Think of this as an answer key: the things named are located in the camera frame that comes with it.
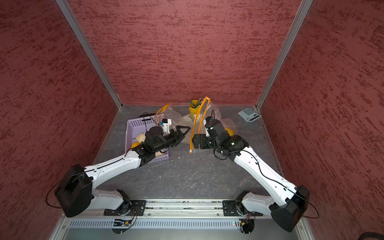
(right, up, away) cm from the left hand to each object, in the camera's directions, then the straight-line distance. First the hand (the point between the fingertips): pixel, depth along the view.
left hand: (188, 134), depth 76 cm
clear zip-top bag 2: (+11, +14, +4) cm, 18 cm away
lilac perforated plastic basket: (-38, +3, +30) cm, 49 cm away
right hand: (+7, -4, -2) cm, 8 cm away
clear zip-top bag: (-9, +8, +27) cm, 29 cm away
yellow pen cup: (+2, +16, +30) cm, 34 cm away
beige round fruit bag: (-32, -4, +17) cm, 36 cm away
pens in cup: (+7, +20, +25) cm, 33 cm away
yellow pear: (-34, -8, +15) cm, 38 cm away
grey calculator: (+46, +11, +37) cm, 60 cm away
